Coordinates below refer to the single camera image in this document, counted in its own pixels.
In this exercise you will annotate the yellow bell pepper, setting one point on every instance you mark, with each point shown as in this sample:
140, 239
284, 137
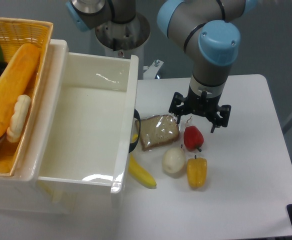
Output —
196, 171

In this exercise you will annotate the cream white pastry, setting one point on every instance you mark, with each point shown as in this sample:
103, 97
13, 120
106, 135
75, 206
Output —
17, 121

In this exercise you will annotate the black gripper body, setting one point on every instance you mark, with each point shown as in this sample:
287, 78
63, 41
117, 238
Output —
201, 106

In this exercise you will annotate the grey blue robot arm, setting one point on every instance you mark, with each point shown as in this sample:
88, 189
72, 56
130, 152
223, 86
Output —
203, 29

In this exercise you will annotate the pale white pear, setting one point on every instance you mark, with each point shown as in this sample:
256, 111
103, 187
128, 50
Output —
173, 160

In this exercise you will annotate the red bell pepper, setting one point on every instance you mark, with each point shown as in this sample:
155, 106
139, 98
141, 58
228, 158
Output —
193, 138

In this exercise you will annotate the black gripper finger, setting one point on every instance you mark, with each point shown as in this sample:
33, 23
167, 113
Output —
179, 106
219, 117

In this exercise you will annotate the yellow banana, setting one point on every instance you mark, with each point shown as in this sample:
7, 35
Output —
140, 174

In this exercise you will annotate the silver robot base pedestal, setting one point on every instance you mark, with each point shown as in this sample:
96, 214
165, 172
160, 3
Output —
125, 40

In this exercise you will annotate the orange baguette loaf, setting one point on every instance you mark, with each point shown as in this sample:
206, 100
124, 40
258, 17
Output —
15, 79

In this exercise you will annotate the white open drawer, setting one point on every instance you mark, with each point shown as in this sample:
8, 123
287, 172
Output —
78, 143

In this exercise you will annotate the wrapped bread slice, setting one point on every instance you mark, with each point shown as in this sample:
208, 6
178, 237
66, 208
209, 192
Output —
157, 131

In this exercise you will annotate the yellow wicker basket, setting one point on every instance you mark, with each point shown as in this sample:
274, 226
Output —
14, 32

